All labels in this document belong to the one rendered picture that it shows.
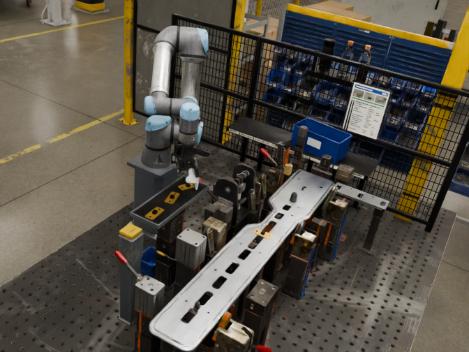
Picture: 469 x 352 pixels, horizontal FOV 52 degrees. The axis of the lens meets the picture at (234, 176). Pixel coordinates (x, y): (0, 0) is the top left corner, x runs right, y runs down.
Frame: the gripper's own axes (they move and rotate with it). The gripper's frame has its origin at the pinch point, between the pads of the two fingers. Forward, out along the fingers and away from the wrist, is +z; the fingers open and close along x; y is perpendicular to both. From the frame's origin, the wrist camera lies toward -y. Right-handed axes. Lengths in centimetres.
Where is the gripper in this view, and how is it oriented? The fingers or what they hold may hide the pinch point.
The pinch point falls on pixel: (188, 181)
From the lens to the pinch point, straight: 209.6
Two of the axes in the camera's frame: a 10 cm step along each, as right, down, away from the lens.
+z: -1.2, 8.5, 5.1
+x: 5.8, 4.8, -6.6
